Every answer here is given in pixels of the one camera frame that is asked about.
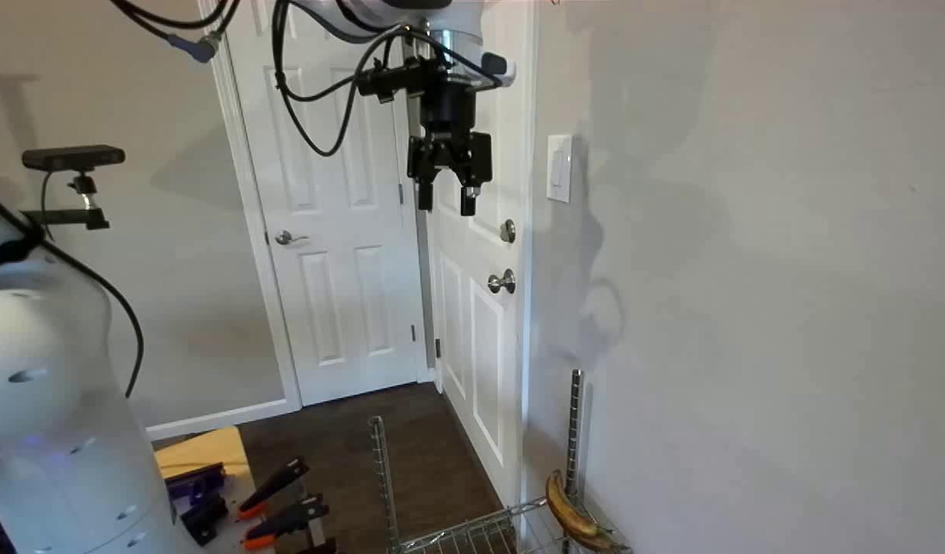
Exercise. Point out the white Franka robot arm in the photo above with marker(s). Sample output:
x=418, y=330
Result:
x=49, y=431

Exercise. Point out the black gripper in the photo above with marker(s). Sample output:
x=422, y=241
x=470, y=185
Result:
x=446, y=121

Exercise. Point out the black camera stand mount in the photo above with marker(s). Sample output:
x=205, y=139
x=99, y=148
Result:
x=74, y=205

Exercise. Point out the white closed panel door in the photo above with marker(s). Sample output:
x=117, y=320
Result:
x=335, y=266

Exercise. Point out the silver deadbolt lock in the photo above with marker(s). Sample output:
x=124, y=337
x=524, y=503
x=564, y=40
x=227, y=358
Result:
x=509, y=232

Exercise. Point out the black exterior camera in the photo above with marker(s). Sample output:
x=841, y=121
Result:
x=73, y=158

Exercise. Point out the purple black tool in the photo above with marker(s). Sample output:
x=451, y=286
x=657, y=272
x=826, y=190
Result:
x=198, y=497

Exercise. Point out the white wall light switch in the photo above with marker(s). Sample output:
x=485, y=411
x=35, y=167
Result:
x=561, y=167

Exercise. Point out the yellow brown banana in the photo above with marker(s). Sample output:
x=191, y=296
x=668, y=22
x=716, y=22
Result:
x=569, y=519

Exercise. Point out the silver round door knob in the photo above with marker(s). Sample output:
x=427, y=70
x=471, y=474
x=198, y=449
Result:
x=503, y=280

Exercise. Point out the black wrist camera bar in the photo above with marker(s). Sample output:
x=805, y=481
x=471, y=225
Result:
x=394, y=77

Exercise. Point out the metal slotted shelf rail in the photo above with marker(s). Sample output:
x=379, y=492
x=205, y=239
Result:
x=577, y=443
x=385, y=481

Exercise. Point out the black orange spring clamp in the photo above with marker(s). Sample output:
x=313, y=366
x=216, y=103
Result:
x=290, y=519
x=276, y=486

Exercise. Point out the white open panel door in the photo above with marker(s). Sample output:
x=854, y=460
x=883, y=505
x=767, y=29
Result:
x=480, y=341

